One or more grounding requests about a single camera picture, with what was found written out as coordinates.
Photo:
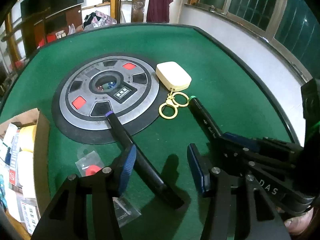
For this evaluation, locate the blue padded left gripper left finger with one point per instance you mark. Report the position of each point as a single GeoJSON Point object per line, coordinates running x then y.
{"type": "Point", "coordinates": [65, 216]}

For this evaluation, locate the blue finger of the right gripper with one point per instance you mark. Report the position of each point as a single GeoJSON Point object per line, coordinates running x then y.
{"type": "Point", "coordinates": [245, 142]}

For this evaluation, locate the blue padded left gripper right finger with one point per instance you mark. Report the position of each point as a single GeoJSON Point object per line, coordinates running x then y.
{"type": "Point", "coordinates": [239, 208]}

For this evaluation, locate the black marker green cap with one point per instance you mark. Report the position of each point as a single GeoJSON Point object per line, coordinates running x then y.
{"type": "Point", "coordinates": [204, 119]}

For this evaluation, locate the clear packet with red part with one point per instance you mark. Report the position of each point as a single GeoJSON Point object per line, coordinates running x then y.
{"type": "Point", "coordinates": [94, 172]}

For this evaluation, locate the black marker purple cap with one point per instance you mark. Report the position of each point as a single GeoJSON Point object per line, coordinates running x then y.
{"type": "Point", "coordinates": [143, 167]}

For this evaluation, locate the yellow tape roll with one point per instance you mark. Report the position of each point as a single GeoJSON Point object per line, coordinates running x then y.
{"type": "Point", "coordinates": [26, 138]}

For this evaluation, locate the red white medicine box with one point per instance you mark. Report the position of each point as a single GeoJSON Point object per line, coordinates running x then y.
{"type": "Point", "coordinates": [14, 151]}

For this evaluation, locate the white small carton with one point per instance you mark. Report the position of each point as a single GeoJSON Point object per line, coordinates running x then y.
{"type": "Point", "coordinates": [10, 135]}

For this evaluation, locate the person right hand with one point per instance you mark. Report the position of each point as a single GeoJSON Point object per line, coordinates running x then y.
{"type": "Point", "coordinates": [296, 226]}

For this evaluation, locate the brown cardboard box tray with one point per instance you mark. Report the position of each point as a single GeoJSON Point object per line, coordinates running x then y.
{"type": "Point", "coordinates": [21, 215]}

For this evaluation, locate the cream rounded plastic case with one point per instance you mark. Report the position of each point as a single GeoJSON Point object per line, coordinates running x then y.
{"type": "Point", "coordinates": [173, 76]}

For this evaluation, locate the window with green grille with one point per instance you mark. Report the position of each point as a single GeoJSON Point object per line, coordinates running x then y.
{"type": "Point", "coordinates": [289, 26]}

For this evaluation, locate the round grey mahjong table hub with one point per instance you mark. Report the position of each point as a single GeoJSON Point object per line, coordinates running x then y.
{"type": "Point", "coordinates": [125, 84]}

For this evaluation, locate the maroon cloth on chair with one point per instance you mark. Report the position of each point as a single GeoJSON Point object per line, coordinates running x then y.
{"type": "Point", "coordinates": [158, 11]}

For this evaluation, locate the wooden chair with carving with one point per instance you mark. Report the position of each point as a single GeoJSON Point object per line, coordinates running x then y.
{"type": "Point", "coordinates": [137, 11]}

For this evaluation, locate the pile of clothes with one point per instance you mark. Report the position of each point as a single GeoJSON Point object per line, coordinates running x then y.
{"type": "Point", "coordinates": [97, 19]}

